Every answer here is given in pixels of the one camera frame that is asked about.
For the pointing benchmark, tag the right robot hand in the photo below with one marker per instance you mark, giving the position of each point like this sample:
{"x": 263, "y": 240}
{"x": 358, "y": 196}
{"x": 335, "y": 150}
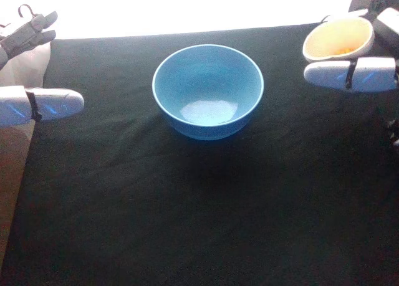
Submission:
{"x": 330, "y": 74}

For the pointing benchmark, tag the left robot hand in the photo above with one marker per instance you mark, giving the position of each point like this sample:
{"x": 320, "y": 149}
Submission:
{"x": 46, "y": 103}

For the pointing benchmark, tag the yellow beads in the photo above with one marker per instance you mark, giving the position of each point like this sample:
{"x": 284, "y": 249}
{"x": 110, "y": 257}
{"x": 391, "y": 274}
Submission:
{"x": 344, "y": 51}

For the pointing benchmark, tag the white plastic cup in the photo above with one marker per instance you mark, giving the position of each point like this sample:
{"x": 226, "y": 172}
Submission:
{"x": 330, "y": 36}

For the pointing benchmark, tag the blue bowl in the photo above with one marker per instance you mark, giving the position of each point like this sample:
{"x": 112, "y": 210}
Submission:
{"x": 205, "y": 89}

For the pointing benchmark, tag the black table cloth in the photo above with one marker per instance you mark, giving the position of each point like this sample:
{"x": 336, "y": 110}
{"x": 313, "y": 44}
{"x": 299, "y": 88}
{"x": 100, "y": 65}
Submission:
{"x": 199, "y": 205}

